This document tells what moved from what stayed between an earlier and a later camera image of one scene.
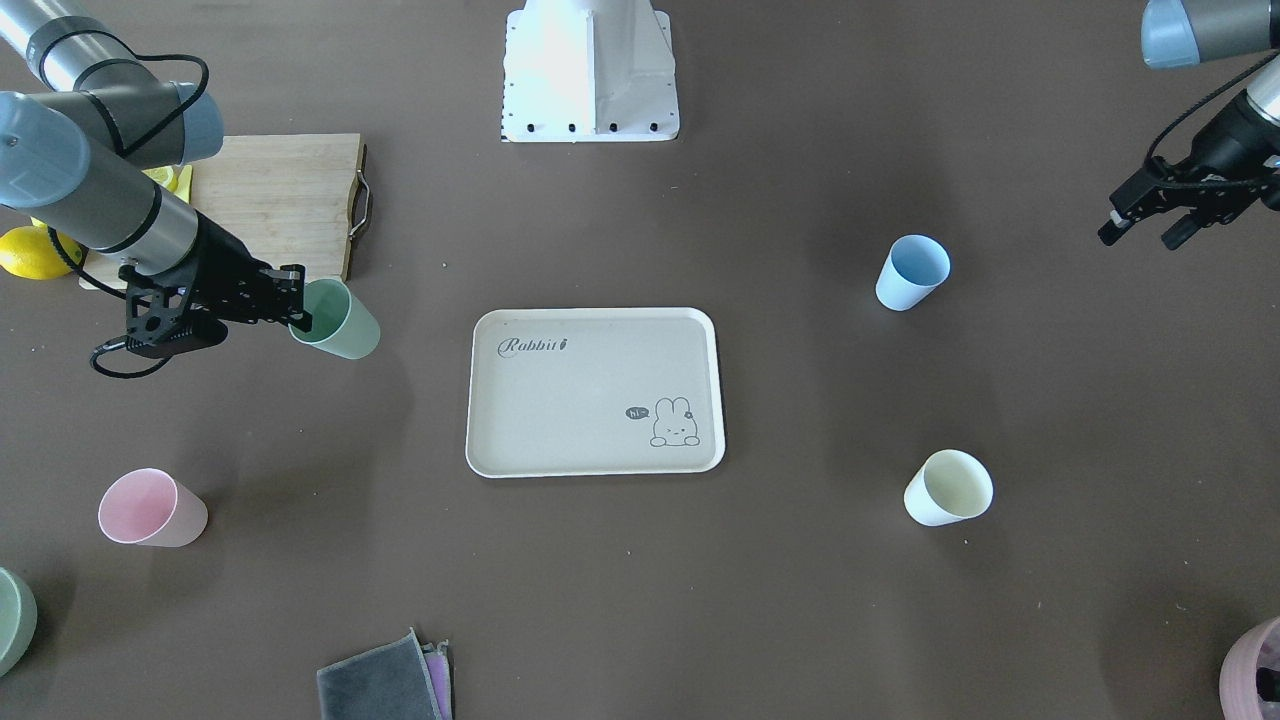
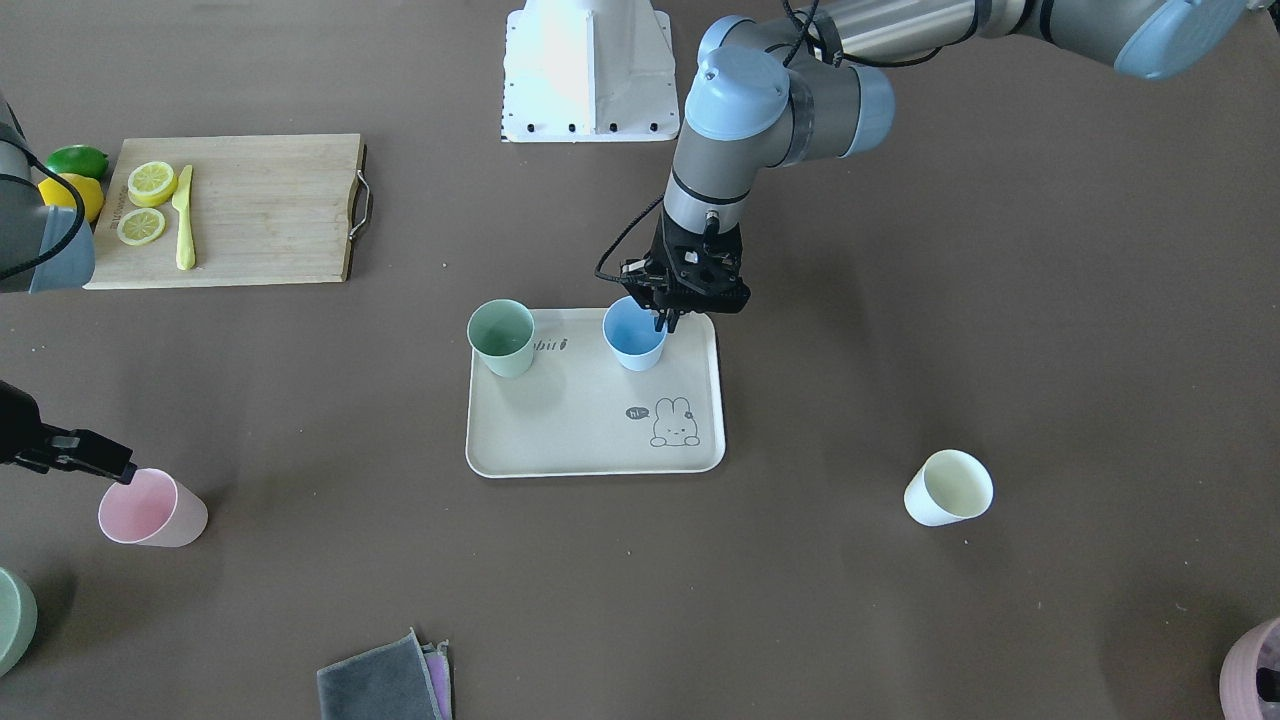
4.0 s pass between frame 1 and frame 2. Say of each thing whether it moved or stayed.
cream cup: stayed
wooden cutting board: stayed
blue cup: moved
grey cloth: stayed
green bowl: stayed
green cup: moved
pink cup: stayed
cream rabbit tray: stayed
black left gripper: moved
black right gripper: moved
